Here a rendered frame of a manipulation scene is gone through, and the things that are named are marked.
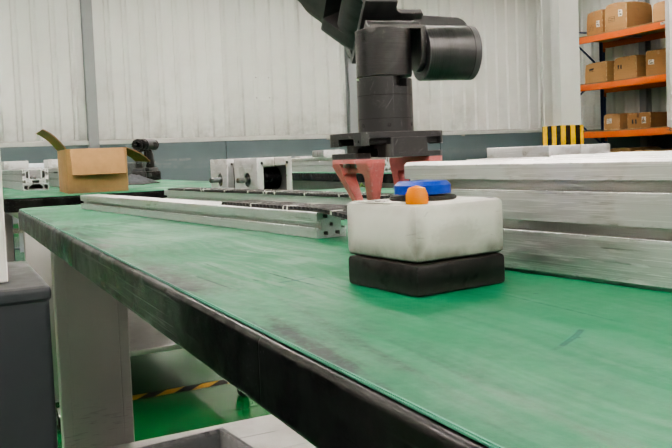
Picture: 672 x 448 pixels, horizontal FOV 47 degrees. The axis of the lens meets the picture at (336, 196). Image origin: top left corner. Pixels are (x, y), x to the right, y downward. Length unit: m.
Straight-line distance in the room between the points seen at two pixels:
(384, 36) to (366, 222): 0.29
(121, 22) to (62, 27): 0.83
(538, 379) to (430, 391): 0.05
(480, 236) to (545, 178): 0.07
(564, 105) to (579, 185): 8.26
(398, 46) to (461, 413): 0.54
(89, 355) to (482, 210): 1.46
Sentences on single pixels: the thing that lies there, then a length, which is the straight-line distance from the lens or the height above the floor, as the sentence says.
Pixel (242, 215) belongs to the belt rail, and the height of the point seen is 0.80.
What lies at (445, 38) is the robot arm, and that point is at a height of 0.99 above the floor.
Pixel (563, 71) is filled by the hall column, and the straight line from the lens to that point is 8.85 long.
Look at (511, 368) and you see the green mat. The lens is 0.35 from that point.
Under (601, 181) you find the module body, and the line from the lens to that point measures 0.56.
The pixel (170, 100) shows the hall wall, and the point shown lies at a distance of 11.99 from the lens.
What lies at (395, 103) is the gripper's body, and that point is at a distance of 0.78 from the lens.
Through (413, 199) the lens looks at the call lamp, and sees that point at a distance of 0.51.
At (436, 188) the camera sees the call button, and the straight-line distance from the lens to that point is 0.54.
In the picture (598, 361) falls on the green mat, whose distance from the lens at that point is 0.36.
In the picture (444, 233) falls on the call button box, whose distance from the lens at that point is 0.52.
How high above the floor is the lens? 0.87
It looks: 3 degrees down
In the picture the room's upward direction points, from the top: 2 degrees counter-clockwise
